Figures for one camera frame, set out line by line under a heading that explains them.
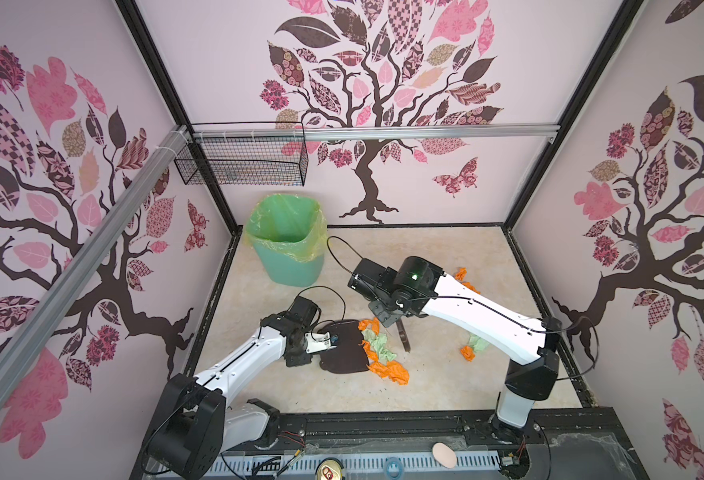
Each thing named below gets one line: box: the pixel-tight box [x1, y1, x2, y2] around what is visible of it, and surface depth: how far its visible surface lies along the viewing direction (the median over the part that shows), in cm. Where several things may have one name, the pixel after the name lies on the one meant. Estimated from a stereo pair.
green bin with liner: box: [244, 194, 329, 287], surface depth 93 cm
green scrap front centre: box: [361, 328, 397, 361], surface depth 89 cm
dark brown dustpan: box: [318, 319, 369, 373], surface depth 89 cm
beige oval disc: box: [432, 442, 457, 469], surface depth 71 cm
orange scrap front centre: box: [358, 317, 410, 385], surface depth 85 cm
